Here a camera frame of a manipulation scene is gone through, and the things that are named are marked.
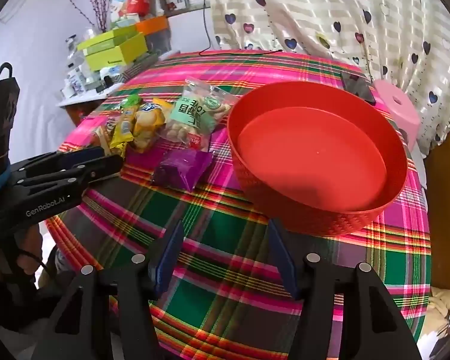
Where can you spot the purple snack packet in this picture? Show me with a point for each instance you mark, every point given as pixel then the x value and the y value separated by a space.
pixel 180 170

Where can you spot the clear peanut packet green label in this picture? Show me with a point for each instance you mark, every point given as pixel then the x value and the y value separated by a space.
pixel 195 116

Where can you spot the pink plastic stool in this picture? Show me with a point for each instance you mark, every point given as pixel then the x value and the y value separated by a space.
pixel 397 108

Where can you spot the cream heart print curtain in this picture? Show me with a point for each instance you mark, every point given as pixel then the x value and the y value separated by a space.
pixel 322 15

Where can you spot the orange box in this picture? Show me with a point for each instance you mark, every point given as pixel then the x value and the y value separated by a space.
pixel 153 24

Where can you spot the wooden wardrobe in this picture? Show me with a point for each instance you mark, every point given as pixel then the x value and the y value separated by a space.
pixel 446 213

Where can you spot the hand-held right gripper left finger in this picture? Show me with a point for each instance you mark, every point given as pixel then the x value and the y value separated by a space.
pixel 170 258

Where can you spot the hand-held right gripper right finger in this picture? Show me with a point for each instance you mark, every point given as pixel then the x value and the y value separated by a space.
pixel 283 258

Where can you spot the white side table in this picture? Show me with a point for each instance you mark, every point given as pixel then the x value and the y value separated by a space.
pixel 82 100

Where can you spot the pink green plaid tablecloth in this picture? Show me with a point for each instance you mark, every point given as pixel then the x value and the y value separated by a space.
pixel 217 232

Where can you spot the red round plastic basin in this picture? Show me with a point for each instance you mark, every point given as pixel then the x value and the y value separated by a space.
pixel 315 157

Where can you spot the pale yellow cloth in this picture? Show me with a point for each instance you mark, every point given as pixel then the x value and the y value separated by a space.
pixel 446 307

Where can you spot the orange brown snack packet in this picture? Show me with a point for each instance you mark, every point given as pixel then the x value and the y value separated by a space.
pixel 101 135

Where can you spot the person's left hand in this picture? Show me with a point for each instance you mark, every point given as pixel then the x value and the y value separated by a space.
pixel 30 247

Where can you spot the group of small bottles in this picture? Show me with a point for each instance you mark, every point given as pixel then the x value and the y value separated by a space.
pixel 78 75

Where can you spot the purple decorative branches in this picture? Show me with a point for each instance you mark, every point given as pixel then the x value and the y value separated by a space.
pixel 97 7

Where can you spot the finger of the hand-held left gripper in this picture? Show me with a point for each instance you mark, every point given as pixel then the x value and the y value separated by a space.
pixel 86 153
pixel 105 165

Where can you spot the yellow chip packet blue print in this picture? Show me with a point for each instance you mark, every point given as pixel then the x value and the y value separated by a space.
pixel 148 123

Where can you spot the black smartphone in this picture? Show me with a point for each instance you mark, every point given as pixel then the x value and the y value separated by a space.
pixel 356 86

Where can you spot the black white striped box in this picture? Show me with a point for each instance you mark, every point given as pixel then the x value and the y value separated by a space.
pixel 140 65

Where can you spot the golden yellow snack bar packet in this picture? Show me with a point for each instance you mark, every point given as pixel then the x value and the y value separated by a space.
pixel 122 131

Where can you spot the lime green box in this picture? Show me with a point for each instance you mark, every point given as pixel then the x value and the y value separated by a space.
pixel 116 56
pixel 105 39

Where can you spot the small red box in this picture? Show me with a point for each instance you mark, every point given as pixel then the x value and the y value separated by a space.
pixel 171 6

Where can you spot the clear plastic storage box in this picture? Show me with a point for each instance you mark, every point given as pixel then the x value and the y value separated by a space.
pixel 159 43

